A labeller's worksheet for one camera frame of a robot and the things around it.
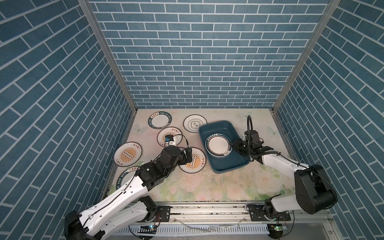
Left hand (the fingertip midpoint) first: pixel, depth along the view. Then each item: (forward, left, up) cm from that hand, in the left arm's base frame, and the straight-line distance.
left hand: (186, 151), depth 75 cm
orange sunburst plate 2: (+10, +39, -21) cm, 45 cm away
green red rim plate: (+14, -20, -18) cm, 31 cm away
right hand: (+11, -26, -10) cm, 29 cm away
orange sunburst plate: (+28, +14, -19) cm, 36 cm away
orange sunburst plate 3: (+3, -7, -19) cm, 20 cm away
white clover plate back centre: (+34, -2, -19) cm, 39 cm away
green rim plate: (+37, +22, -18) cm, 47 cm away
